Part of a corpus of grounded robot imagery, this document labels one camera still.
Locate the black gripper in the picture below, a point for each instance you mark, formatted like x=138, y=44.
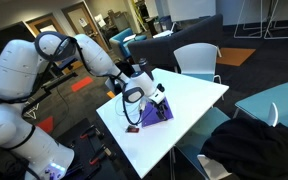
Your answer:
x=159, y=105

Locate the purple cloth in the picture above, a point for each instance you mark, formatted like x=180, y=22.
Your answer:
x=149, y=120

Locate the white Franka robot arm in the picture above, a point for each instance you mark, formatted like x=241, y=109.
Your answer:
x=14, y=66

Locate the pale chair holding jacket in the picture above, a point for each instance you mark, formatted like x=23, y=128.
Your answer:
x=200, y=130

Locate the dark purple water bottle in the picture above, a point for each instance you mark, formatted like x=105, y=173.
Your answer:
x=146, y=68

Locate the white plastic chair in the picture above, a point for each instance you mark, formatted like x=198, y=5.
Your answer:
x=195, y=58

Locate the dark grey sofa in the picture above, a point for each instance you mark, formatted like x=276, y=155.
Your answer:
x=190, y=33

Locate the teal armchair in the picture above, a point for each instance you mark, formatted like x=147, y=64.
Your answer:
x=124, y=38

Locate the black robot stand platform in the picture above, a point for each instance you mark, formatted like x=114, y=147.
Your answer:
x=80, y=150

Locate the black jacket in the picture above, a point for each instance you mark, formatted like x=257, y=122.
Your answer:
x=250, y=150

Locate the whiteboard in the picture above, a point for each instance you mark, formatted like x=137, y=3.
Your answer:
x=190, y=10

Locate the black metal stand bar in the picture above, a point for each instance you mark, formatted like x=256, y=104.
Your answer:
x=55, y=83

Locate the teal chair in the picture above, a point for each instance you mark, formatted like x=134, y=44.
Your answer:
x=277, y=96

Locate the wooden door with paper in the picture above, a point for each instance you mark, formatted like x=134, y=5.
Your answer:
x=75, y=20

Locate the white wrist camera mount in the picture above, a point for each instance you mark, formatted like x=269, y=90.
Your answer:
x=157, y=96

